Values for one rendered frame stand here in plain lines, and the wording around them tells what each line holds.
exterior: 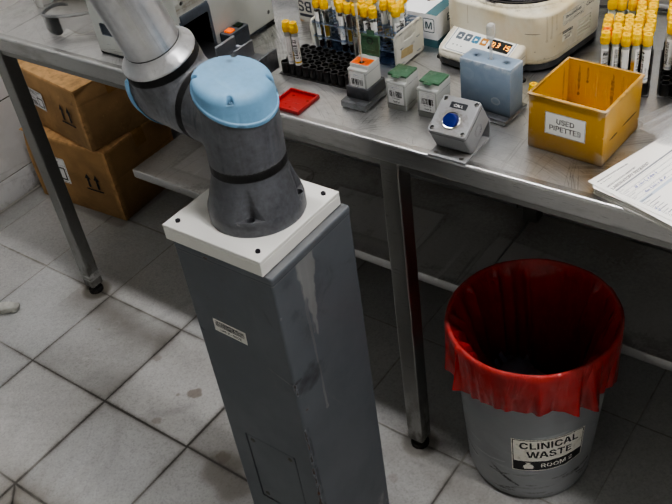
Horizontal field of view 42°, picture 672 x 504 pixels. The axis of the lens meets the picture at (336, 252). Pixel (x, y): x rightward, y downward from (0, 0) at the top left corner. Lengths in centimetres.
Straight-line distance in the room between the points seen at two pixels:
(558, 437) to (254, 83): 100
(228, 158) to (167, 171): 145
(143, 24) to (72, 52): 82
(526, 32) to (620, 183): 40
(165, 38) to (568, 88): 68
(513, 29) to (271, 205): 61
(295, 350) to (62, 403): 118
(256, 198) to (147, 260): 156
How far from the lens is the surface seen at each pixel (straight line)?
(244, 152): 123
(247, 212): 129
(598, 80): 152
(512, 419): 180
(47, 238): 306
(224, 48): 178
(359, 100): 161
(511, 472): 196
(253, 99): 120
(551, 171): 142
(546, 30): 166
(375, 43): 161
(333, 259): 138
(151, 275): 275
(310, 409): 149
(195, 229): 134
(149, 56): 128
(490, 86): 153
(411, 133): 153
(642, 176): 140
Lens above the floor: 169
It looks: 39 degrees down
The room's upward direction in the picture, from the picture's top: 9 degrees counter-clockwise
